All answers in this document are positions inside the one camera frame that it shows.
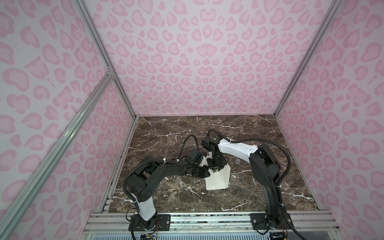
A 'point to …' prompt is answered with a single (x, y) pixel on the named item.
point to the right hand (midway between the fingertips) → (215, 169)
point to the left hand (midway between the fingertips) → (211, 173)
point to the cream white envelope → (218, 179)
